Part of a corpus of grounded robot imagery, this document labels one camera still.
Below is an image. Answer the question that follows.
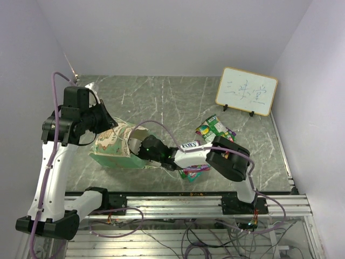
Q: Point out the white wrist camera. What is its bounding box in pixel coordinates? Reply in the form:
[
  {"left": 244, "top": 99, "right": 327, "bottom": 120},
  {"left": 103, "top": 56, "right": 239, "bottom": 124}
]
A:
[
  {"left": 85, "top": 82, "right": 100, "bottom": 107},
  {"left": 128, "top": 138, "right": 143, "bottom": 156}
]

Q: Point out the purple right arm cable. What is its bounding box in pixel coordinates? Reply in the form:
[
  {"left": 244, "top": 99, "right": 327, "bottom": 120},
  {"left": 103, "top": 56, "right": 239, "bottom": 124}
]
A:
[{"left": 126, "top": 120, "right": 287, "bottom": 235}]

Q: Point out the yellow green Fox's packet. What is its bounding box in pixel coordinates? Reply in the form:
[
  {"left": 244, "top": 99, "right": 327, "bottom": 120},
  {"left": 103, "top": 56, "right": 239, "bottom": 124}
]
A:
[
  {"left": 180, "top": 140, "right": 200, "bottom": 150},
  {"left": 178, "top": 170, "right": 188, "bottom": 179}
]

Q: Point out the aluminium mounting rail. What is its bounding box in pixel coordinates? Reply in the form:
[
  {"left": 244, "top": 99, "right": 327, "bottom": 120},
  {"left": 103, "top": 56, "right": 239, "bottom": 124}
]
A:
[{"left": 36, "top": 195, "right": 313, "bottom": 219}]

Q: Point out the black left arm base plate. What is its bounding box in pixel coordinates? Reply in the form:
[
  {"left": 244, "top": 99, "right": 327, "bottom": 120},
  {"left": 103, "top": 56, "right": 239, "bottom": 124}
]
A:
[{"left": 91, "top": 194, "right": 127, "bottom": 216}]

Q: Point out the green Fox's candy packet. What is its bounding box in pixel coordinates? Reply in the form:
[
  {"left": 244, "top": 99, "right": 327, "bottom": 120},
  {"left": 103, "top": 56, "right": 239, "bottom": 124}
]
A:
[{"left": 195, "top": 114, "right": 232, "bottom": 142}]

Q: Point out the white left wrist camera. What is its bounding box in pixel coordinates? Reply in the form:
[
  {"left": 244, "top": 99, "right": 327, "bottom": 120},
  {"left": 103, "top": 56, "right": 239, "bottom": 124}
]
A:
[{"left": 85, "top": 82, "right": 100, "bottom": 107}]

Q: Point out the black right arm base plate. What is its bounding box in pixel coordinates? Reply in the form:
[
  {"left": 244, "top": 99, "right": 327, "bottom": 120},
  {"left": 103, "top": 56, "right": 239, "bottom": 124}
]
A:
[{"left": 219, "top": 193, "right": 268, "bottom": 215}]

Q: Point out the teal red Fox's packet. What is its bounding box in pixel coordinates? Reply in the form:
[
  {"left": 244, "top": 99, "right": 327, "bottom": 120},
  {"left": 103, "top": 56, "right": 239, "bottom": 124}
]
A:
[{"left": 186, "top": 172, "right": 202, "bottom": 182}]

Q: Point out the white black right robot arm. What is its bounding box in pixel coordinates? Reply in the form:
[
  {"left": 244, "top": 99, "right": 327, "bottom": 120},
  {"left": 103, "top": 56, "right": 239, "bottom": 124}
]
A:
[{"left": 136, "top": 135, "right": 257, "bottom": 214}]

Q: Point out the purple Fox's candy packet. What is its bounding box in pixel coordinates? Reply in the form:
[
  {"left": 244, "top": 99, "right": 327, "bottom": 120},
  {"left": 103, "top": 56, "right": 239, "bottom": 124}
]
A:
[{"left": 225, "top": 128, "right": 236, "bottom": 142}]

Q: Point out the purple berries Fox's packet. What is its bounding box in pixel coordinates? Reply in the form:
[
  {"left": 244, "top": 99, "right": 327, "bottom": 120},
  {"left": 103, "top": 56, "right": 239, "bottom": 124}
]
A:
[{"left": 183, "top": 165, "right": 210, "bottom": 173}]

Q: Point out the green printed paper bag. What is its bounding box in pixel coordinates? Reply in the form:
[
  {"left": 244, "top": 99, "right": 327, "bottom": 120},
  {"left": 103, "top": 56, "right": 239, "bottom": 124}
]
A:
[{"left": 89, "top": 118, "right": 161, "bottom": 169}]

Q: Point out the small whiteboard yellow frame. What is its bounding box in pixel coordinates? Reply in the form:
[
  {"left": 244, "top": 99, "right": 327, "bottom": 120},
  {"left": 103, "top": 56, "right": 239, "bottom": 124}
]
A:
[{"left": 215, "top": 67, "right": 278, "bottom": 117}]

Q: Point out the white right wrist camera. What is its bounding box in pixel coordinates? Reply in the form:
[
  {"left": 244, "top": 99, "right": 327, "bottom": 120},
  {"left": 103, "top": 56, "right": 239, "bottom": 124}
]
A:
[{"left": 128, "top": 138, "right": 143, "bottom": 156}]

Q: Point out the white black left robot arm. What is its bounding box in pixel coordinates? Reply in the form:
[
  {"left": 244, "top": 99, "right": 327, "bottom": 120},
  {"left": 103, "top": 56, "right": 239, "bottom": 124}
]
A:
[{"left": 15, "top": 86, "right": 118, "bottom": 240}]

